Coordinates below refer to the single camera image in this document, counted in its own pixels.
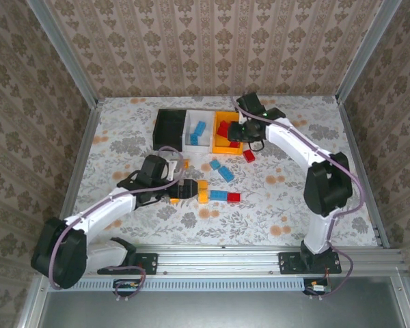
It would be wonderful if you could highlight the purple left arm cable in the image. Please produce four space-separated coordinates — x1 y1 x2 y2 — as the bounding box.
47 146 185 301

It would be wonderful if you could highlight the white left camera mount bracket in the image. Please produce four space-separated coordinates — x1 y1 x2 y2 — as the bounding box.
165 159 179 181

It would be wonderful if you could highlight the right small circuit board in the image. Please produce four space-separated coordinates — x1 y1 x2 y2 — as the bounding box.
303 278 331 297

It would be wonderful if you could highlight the grey metal sheet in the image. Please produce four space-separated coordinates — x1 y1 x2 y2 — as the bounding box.
16 273 410 328

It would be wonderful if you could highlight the right aluminium table side rail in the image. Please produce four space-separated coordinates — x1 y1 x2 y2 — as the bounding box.
338 102 390 249

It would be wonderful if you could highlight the left aluminium table side rail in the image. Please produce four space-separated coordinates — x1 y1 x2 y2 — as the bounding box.
59 98 105 219

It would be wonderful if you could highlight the aluminium frame post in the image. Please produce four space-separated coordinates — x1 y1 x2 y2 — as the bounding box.
26 0 100 107
335 0 403 103

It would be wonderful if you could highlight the aluminium table side rail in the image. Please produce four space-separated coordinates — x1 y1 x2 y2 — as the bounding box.
338 102 390 249
59 98 105 219

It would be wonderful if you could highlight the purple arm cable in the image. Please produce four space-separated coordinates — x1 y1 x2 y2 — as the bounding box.
47 146 185 301
231 96 366 301

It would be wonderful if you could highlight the right aluminium frame post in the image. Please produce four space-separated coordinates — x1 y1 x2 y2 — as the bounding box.
335 0 403 103

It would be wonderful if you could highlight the small circuit board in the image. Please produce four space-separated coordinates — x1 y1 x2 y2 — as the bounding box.
113 278 141 297
303 278 331 297

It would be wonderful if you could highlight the floral patterned table cover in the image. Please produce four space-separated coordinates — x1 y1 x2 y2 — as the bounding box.
73 96 379 247

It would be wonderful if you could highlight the black plastic bin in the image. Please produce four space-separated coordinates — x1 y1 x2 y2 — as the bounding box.
152 108 189 153

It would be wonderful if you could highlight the left small circuit board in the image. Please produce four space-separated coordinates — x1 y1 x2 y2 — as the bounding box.
113 278 141 297

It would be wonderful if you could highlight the left aluminium frame post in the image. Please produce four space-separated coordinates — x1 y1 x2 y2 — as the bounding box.
26 0 100 107

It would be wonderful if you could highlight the thin black left gripper cable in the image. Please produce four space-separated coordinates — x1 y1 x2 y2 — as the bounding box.
135 193 167 208

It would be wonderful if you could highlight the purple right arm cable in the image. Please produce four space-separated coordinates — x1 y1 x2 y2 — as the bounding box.
231 96 366 301

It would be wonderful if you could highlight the white plastic bin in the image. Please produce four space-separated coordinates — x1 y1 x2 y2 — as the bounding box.
182 109 216 154

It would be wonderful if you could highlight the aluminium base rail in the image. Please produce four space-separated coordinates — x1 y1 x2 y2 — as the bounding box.
37 244 405 277

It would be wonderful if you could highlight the yellow plastic bin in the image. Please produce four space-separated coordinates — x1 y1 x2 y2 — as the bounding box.
210 111 245 156

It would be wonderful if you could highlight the white slotted cable duct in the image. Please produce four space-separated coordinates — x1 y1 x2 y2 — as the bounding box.
49 277 307 292

